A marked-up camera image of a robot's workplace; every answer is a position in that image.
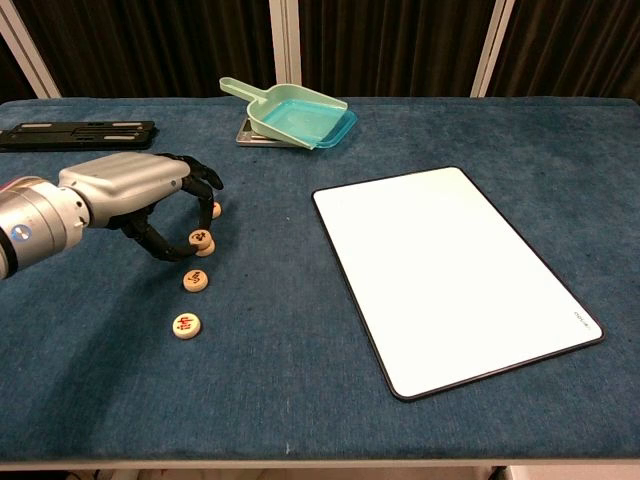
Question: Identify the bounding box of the black pleated curtain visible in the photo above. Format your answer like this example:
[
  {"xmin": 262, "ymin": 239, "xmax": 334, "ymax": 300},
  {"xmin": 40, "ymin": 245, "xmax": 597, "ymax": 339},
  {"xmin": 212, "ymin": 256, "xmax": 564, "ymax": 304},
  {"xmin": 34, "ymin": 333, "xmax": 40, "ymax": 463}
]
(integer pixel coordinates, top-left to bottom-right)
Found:
[
  {"xmin": 298, "ymin": 0, "xmax": 501, "ymax": 99},
  {"xmin": 0, "ymin": 39, "xmax": 39, "ymax": 101},
  {"xmin": 492, "ymin": 0, "xmax": 640, "ymax": 104},
  {"xmin": 14, "ymin": 0, "xmax": 274, "ymax": 99}
]

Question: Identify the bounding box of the teal plastic tray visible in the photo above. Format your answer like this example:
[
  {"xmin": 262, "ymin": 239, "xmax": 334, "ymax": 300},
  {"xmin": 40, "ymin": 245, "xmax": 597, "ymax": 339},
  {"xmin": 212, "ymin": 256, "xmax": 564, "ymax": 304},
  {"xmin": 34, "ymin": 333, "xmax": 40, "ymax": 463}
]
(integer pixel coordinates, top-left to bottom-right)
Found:
[{"xmin": 259, "ymin": 99, "xmax": 359, "ymax": 150}]

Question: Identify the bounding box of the mint green plastic scoop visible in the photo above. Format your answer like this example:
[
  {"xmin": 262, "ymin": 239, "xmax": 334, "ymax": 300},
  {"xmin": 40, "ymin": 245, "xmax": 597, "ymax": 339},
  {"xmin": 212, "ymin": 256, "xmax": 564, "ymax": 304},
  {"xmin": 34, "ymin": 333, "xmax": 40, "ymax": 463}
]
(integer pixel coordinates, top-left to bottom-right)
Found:
[{"xmin": 219, "ymin": 76, "xmax": 349, "ymax": 150}]

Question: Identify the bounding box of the black folded laptop stand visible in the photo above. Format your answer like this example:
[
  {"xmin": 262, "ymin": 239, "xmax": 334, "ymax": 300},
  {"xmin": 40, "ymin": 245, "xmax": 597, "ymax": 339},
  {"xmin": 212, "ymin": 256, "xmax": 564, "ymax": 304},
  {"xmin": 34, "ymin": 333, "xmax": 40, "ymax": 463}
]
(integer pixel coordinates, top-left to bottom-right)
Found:
[{"xmin": 0, "ymin": 120, "xmax": 159, "ymax": 152}]

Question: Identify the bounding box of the blue felt table cloth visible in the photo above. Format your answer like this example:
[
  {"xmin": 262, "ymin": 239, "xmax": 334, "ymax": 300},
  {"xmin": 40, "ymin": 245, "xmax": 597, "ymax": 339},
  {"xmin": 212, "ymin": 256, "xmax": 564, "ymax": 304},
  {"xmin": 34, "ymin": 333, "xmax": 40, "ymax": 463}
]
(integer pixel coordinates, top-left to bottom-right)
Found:
[{"xmin": 0, "ymin": 96, "xmax": 640, "ymax": 464}]

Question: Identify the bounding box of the grey aluminium frame post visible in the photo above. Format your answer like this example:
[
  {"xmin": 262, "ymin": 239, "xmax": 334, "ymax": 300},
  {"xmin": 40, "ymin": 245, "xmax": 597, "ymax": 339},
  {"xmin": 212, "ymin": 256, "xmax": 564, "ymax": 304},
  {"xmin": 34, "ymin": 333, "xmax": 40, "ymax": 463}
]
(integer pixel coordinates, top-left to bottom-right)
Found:
[
  {"xmin": 469, "ymin": 0, "xmax": 522, "ymax": 99},
  {"xmin": 268, "ymin": 0, "xmax": 304, "ymax": 87},
  {"xmin": 0, "ymin": 2, "xmax": 62, "ymax": 100}
]

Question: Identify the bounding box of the small silver digital scale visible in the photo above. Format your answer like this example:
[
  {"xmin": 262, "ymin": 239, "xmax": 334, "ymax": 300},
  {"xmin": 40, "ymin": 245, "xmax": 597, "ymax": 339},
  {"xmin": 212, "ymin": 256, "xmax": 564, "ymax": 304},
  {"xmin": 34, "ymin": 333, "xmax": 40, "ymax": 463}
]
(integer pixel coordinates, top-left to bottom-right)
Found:
[{"xmin": 234, "ymin": 117, "xmax": 291, "ymax": 149}]

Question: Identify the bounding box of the white rectangular board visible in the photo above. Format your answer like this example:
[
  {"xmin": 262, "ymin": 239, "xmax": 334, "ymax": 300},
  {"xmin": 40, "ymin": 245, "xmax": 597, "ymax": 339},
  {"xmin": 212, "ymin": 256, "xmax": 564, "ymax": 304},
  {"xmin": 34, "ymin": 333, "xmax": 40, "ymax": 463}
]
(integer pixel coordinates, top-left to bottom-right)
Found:
[{"xmin": 311, "ymin": 166, "xmax": 605, "ymax": 403}]

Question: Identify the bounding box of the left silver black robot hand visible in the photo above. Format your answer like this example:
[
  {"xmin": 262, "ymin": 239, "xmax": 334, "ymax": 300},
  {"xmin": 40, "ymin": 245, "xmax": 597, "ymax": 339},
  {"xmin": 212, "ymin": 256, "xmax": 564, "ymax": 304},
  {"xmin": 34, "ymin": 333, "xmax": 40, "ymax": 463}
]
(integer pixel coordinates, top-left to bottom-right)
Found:
[{"xmin": 57, "ymin": 151, "xmax": 225, "ymax": 263}]

